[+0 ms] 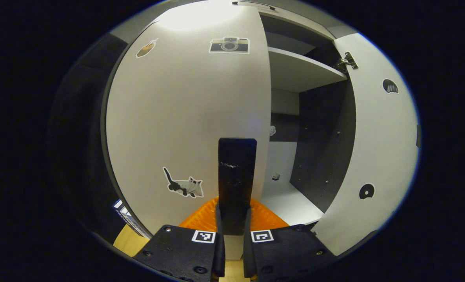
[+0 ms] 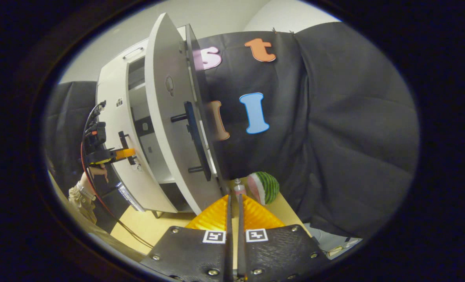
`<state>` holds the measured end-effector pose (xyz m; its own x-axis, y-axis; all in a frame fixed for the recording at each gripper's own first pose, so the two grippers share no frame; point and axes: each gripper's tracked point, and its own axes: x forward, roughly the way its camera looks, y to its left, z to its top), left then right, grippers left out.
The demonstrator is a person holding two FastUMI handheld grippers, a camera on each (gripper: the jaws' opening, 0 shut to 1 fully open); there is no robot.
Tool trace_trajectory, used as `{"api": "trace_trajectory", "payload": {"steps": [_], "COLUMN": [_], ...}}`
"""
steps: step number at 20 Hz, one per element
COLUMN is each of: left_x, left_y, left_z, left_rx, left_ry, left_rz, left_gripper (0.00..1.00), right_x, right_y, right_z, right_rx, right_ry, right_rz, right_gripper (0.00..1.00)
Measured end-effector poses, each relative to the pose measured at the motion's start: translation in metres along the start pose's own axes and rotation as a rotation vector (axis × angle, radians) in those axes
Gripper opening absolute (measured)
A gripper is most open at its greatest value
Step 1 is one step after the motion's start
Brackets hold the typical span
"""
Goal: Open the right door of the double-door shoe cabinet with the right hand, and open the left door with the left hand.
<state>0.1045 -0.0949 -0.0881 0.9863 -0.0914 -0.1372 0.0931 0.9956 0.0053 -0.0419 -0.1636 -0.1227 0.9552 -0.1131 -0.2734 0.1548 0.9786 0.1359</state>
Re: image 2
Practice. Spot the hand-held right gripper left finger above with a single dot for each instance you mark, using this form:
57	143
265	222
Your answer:
193	254

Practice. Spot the white double-door shoe cabinet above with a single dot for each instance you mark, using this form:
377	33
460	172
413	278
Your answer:
138	98

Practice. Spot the small pink bottle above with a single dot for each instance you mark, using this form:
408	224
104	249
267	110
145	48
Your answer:
238	190

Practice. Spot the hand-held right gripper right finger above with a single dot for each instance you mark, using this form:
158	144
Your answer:
279	254

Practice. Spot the watermelon slice toy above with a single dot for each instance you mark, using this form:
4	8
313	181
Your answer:
266	188

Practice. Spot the white cabinet door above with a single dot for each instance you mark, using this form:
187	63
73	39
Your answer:
166	117
115	129

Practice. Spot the black backdrop cloth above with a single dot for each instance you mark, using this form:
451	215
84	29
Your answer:
334	137
68	117

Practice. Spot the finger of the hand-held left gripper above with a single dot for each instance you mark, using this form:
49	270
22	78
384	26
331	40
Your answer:
124	153

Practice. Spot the white cabinet drawer front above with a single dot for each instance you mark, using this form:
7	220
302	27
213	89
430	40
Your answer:
115	64

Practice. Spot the white wristwatch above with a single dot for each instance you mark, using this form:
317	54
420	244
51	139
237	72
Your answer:
86	192

